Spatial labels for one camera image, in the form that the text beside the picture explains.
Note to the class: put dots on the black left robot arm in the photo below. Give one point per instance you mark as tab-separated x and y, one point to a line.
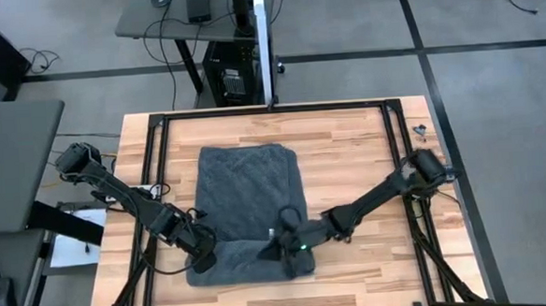
125	198

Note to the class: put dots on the black rectangular device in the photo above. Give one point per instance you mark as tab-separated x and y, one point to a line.
198	4

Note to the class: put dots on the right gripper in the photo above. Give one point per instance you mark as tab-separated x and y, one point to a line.
305	238

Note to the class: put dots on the grey desk with black legs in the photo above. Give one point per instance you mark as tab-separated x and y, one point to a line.
135	24

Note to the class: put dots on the small grey desk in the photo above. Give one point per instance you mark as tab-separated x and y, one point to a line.
21	260

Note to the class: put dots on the black aluminium table frame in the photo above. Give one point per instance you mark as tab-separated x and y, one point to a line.
299	108

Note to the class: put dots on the black computer tower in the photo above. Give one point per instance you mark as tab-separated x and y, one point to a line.
217	76

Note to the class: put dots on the black desk foot bar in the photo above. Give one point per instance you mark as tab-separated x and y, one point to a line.
66	222

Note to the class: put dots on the black monitor stand pole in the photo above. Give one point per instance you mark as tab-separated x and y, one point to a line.
241	9

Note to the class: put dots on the grey terry towel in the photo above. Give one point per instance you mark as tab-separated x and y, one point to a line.
247	192

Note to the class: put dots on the white vertical post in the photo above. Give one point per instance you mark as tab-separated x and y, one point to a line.
262	41

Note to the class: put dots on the small black metal bracket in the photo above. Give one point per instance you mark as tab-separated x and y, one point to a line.
420	130

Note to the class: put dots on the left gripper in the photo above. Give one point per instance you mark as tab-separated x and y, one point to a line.
190	234

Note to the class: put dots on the white paper sheet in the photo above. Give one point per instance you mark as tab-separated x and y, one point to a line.
72	252

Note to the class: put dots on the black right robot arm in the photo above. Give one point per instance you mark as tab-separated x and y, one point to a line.
373	197

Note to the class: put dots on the large grey desk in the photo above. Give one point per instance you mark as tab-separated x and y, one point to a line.
11	162

